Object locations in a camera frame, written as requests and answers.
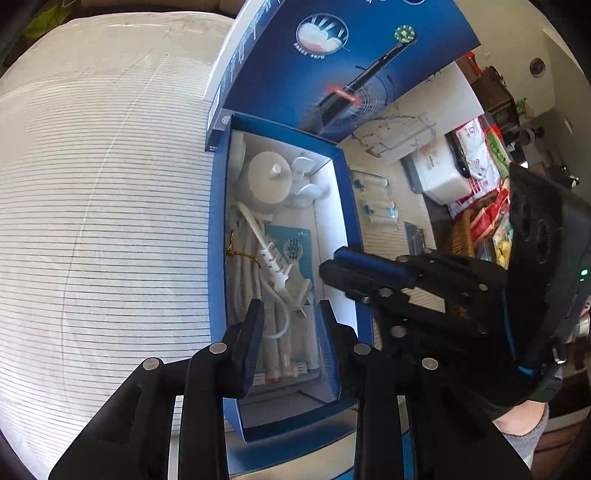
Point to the red and white snack bag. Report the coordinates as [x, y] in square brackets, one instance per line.
[475, 143]

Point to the green and red snack bag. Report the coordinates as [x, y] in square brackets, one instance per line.
[498, 150]

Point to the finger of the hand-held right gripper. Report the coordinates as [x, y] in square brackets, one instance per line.
[351, 281]
[369, 263]

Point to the person's right forearm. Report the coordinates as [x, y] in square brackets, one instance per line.
[521, 429]

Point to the toothbrush head blister pack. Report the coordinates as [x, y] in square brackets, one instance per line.
[376, 210]
[295, 244]

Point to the small dark printed packet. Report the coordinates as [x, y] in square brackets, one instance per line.
[414, 236]

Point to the white toothbrush charger base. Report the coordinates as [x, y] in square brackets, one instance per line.
[268, 184]

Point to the green plastic bag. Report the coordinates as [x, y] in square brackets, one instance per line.
[41, 21]

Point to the round wall fixture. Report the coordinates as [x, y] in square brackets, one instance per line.
[538, 67]

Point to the dark wooden cabinet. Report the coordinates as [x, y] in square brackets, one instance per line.
[501, 94]

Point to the black remote control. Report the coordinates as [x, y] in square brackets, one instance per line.
[461, 159]

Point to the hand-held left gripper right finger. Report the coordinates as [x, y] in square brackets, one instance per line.
[330, 350]

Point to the white brush head holder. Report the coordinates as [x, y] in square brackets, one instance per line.
[307, 191]

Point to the blue toothbrush box lid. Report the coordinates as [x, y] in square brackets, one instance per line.
[369, 69]

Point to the white water flosser box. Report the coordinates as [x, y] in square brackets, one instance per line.
[415, 129]

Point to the white tissue box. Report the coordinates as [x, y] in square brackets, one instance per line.
[443, 184]

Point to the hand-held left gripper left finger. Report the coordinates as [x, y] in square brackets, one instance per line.
[251, 364]

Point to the blue toothbrush box tray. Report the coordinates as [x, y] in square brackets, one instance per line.
[217, 258]

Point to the bananas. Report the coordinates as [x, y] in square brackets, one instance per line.
[503, 247]

